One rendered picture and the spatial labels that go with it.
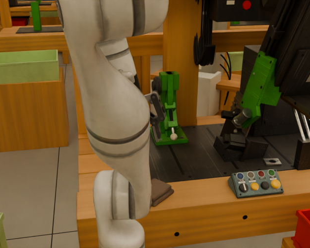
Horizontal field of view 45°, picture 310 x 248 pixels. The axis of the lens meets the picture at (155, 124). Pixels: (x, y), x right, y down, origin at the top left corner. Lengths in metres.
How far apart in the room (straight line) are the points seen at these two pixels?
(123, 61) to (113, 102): 0.25
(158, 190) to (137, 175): 0.57
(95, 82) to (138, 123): 0.10
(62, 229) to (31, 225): 0.21
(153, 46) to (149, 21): 1.26
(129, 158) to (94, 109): 0.11
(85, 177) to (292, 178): 0.70
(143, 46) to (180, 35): 0.17
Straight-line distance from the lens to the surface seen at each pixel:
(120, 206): 0.68
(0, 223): 1.07
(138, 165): 0.57
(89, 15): 0.36
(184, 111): 1.66
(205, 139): 1.53
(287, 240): 1.24
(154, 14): 0.37
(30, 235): 2.54
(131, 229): 0.76
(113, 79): 0.45
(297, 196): 1.28
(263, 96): 1.34
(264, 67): 1.33
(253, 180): 1.22
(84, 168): 1.38
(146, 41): 1.63
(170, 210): 1.13
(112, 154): 0.53
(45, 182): 3.01
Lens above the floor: 1.58
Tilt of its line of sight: 24 degrees down
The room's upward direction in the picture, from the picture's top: straight up
